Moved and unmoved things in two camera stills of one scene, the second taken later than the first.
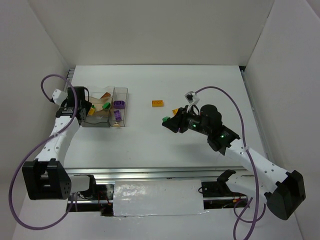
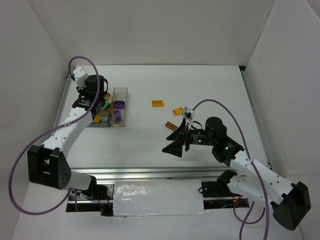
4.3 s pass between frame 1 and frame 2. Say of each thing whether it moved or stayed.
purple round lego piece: stayed
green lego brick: stayed
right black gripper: moved
